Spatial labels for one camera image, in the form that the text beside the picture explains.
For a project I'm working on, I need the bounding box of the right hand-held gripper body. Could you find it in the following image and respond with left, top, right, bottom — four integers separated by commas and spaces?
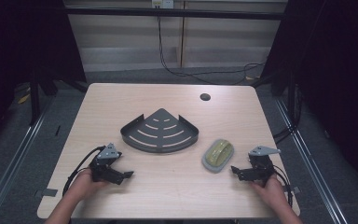
247, 145, 282, 189

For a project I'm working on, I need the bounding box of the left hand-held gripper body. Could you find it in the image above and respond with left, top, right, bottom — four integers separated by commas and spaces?
89, 142, 123, 184

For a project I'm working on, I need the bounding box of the person's right hand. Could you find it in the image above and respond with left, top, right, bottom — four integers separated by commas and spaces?
249, 174, 289, 213

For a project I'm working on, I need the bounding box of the person's left hand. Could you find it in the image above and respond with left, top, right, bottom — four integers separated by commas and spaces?
69, 167, 110, 203

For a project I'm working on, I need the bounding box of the yellow-green soap bar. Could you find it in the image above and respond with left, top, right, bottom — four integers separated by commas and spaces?
204, 138, 233, 168

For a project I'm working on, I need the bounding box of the yellow-green sponge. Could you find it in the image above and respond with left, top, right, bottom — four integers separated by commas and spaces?
200, 138, 235, 175

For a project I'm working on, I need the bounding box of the grey tape strip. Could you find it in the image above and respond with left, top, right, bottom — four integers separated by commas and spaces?
282, 185, 301, 196
33, 188, 59, 199

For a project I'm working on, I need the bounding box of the dark grey corner shelf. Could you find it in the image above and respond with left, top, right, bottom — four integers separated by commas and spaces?
119, 107, 200, 154

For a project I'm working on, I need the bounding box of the black metal stand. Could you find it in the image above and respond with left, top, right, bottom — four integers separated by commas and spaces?
27, 69, 42, 127
286, 69, 298, 127

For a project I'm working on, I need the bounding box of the yellow tape piece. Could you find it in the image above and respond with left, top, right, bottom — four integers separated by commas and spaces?
17, 92, 32, 105

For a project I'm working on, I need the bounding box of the black curtain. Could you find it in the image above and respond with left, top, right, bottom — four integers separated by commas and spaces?
0, 0, 88, 153
260, 0, 358, 195

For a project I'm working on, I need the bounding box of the black horizontal bar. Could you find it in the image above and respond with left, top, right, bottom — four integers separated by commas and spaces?
62, 6, 289, 21

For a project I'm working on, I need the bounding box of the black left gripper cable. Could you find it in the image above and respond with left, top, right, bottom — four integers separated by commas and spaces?
62, 145, 106, 198

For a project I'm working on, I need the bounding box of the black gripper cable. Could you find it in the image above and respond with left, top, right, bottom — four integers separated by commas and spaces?
272, 163, 295, 209
62, 145, 106, 198

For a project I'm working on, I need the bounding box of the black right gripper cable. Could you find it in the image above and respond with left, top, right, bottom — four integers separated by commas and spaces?
272, 163, 295, 209

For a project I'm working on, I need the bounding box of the metal floor rail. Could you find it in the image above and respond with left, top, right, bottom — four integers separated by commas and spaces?
0, 94, 56, 224
274, 97, 351, 224

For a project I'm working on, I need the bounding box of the black floor cable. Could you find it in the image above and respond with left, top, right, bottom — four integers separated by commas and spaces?
157, 15, 267, 86

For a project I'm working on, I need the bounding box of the white wall socket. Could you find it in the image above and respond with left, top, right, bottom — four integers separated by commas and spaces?
150, 0, 175, 9

